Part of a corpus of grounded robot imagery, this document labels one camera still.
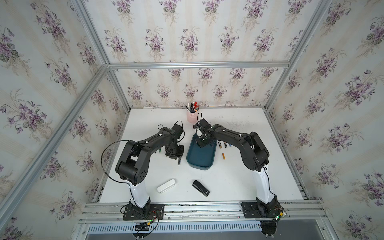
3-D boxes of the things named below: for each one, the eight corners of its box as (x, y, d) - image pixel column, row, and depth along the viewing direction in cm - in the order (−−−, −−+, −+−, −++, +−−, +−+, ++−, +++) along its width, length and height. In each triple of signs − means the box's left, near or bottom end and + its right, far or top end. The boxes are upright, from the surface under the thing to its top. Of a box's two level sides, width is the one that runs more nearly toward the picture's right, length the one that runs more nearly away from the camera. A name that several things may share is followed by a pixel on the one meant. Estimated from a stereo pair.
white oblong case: (159, 194, 81) (158, 192, 77) (157, 189, 82) (156, 187, 79) (176, 185, 84) (176, 183, 81) (174, 181, 85) (174, 178, 82)
